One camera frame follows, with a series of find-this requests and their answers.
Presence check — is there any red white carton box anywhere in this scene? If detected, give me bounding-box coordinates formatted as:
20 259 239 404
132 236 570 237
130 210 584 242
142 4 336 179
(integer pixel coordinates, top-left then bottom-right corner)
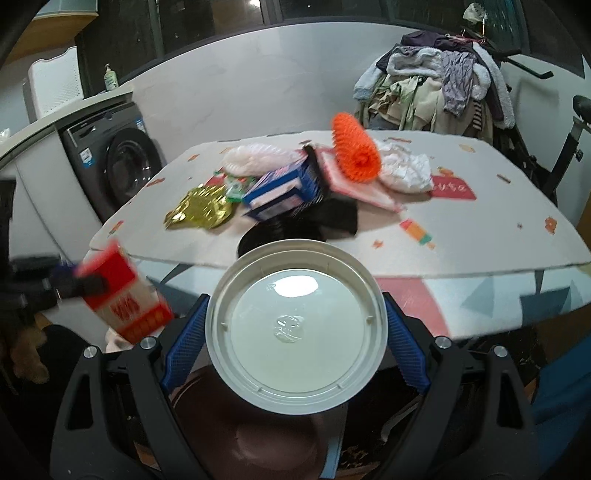
74 240 174 344

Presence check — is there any white round paper bowl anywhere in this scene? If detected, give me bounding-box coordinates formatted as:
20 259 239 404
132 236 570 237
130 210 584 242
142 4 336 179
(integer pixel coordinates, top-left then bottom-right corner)
204 239 388 416

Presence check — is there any gold foil wrapper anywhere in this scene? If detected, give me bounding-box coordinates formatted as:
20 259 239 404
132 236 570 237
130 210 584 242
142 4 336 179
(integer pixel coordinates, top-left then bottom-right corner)
163 185 235 230

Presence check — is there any pink bordered booklet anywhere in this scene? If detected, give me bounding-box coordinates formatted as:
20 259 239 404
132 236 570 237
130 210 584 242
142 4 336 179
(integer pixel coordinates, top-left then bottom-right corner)
315 145 406 213

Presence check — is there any blue white tissue box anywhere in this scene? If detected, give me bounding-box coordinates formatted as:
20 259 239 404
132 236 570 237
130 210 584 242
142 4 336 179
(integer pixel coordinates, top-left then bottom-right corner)
242 156 322 222

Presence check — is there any white plastic bag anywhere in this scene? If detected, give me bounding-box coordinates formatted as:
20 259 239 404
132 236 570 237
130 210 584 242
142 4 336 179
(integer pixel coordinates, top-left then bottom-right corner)
375 140 434 194

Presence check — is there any pale pink plastic bag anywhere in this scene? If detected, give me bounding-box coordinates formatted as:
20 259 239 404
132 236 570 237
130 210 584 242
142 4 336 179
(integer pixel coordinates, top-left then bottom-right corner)
221 143 305 177

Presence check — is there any orange spiky massage roller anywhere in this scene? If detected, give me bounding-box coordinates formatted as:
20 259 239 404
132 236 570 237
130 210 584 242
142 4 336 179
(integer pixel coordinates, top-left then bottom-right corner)
332 112 382 183

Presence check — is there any brown trash bin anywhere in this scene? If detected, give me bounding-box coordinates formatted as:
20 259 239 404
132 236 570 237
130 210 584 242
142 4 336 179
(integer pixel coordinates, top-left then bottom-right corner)
171 366 348 479

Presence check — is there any grey washing machine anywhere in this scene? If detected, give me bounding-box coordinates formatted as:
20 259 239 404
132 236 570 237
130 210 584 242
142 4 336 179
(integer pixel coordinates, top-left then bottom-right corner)
59 102 163 222

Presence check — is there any patterned play mat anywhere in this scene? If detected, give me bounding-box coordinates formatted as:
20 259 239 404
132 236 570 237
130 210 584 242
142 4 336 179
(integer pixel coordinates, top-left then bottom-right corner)
89 132 590 338

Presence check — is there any black cloth piece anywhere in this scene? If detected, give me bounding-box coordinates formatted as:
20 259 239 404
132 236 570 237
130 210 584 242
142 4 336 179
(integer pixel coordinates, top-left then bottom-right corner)
298 144 359 237

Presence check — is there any white air purifier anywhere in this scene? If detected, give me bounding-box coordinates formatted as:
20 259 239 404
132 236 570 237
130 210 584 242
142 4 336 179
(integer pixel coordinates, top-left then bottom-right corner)
23 46 84 123

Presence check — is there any green soap bottle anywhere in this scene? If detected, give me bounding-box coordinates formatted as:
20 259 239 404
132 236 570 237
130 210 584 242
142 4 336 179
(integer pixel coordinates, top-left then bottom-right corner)
103 64 119 91

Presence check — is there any black exercise bike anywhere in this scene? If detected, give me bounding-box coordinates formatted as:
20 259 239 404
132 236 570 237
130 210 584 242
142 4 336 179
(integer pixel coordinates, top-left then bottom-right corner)
461 27 591 218

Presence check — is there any pile of clothes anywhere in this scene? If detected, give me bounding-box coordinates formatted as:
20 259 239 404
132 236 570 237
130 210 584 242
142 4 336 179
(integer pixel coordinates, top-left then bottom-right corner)
353 30 516 143

